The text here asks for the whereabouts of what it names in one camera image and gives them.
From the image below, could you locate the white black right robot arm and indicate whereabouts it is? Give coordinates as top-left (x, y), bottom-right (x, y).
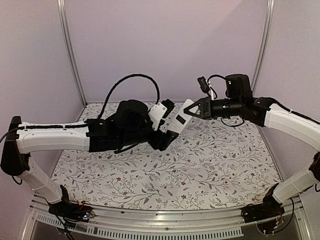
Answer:
top-left (184, 74), bottom-right (320, 218)

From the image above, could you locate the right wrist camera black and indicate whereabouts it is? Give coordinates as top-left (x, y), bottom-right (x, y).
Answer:
top-left (197, 76), bottom-right (210, 94)

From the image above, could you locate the aluminium right frame post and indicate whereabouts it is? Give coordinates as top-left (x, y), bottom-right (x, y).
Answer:
top-left (251, 0), bottom-right (275, 92)

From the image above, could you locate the aluminium front rail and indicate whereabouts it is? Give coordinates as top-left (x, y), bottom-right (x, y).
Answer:
top-left (22, 195), bottom-right (314, 240)

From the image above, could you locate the white red remote control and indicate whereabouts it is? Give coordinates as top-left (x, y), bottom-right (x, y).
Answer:
top-left (167, 99), bottom-right (194, 135)

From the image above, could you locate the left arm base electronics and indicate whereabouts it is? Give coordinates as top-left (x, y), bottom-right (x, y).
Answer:
top-left (48, 185), bottom-right (95, 226)

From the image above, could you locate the aluminium left frame post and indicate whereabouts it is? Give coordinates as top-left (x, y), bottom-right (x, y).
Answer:
top-left (57, 0), bottom-right (88, 107)

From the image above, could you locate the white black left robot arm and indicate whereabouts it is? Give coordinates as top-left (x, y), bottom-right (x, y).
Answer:
top-left (0, 99), bottom-right (186, 217)

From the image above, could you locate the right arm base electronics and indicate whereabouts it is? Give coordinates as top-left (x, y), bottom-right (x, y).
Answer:
top-left (241, 183), bottom-right (285, 235)

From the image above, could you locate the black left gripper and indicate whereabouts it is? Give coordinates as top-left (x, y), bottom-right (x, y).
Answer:
top-left (119, 122), bottom-right (179, 151)

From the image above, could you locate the floral patterned table mat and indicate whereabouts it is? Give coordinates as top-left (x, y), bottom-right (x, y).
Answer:
top-left (51, 117), bottom-right (281, 211)

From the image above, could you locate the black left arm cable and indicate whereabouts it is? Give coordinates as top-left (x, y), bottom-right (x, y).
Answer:
top-left (98, 73), bottom-right (161, 120)

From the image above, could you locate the aluminium frame post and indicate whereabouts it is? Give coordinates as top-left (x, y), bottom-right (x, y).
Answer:
top-left (57, 0), bottom-right (88, 107)
top-left (251, 0), bottom-right (275, 92)

